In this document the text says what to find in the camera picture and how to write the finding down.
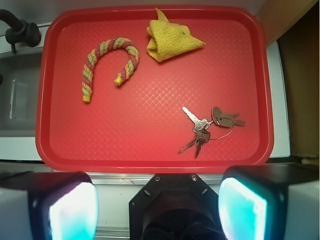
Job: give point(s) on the yellow folded cloth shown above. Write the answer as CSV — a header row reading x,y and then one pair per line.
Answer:
x,y
168,40

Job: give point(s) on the bunch of metal keys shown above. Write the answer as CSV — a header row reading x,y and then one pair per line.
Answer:
x,y
201,126

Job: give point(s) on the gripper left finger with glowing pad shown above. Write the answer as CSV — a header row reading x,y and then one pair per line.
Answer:
x,y
48,206

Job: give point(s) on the red plastic tray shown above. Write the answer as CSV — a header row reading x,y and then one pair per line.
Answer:
x,y
105,105

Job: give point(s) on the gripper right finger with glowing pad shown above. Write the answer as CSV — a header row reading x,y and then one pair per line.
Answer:
x,y
270,202

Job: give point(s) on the stainless steel sink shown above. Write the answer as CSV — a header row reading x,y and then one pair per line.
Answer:
x,y
19,87

